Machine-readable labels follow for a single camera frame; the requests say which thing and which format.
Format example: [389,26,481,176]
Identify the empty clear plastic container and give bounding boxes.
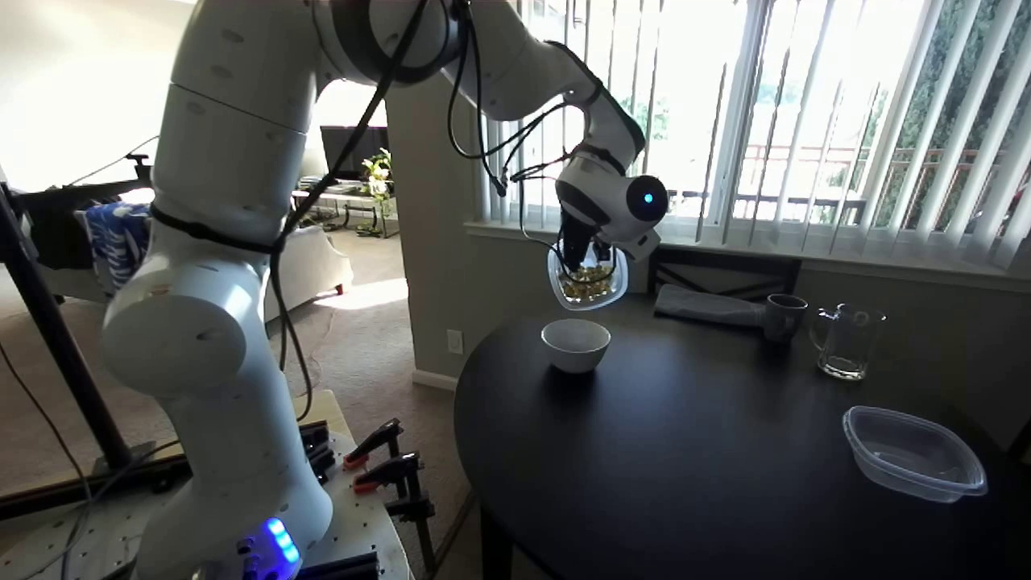
[838,402,993,510]

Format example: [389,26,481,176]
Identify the robot mounting base plate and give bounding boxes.
[0,384,423,580]

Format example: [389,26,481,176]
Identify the clear plastic container with nuts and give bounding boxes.
[545,234,633,316]

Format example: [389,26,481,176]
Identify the white rounded appliance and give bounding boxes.
[271,223,354,321]

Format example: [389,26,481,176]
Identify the blue patterned bag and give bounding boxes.
[77,196,166,316]

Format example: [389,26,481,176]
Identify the white vertical blinds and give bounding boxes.
[477,0,1031,270]

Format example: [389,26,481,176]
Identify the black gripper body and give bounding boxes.
[558,206,619,250]

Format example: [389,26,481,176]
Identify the orange-handled black clamp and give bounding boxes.
[343,414,406,472]
[353,446,441,580]

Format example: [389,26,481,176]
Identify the grey mug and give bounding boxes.
[760,288,812,348]

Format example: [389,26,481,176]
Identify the green potted plant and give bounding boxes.
[358,146,396,237]

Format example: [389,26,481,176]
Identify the black camera tripod stand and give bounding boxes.
[0,148,197,519]

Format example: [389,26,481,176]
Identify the blue-grey folded cloth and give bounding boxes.
[651,281,772,330]

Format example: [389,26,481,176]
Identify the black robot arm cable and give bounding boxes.
[266,0,605,426]

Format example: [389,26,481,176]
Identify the white ceramic bowl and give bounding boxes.
[537,316,616,377]

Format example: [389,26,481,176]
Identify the clear drinking glass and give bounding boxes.
[806,299,892,386]

